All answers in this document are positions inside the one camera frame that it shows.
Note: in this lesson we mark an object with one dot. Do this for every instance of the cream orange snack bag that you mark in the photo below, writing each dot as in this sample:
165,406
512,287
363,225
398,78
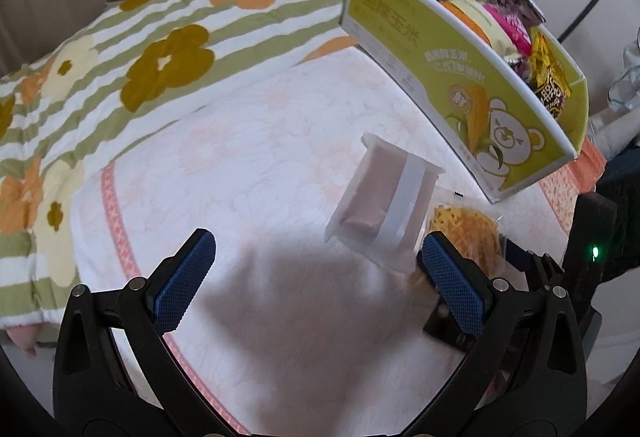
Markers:
474,15

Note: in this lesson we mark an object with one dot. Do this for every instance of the orange waffle snack pack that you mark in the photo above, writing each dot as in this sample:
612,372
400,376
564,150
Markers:
474,235

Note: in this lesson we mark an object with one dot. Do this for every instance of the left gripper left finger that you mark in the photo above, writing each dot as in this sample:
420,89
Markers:
114,374

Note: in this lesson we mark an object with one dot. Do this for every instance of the yellow chocolate snack bag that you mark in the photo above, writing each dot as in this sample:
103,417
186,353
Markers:
547,77

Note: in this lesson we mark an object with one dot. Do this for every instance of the translucent brown powder pouch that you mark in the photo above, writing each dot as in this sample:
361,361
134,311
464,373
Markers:
382,213

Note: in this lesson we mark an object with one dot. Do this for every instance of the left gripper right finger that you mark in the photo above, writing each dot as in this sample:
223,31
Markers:
526,372

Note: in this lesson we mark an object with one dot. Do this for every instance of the pink strawberry rice snack bag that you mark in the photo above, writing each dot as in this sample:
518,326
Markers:
513,26

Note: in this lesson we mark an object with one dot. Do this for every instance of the floral striped quilt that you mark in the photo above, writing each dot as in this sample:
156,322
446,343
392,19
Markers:
136,69

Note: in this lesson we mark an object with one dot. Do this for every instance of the green cardboard box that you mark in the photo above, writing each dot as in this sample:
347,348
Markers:
490,117

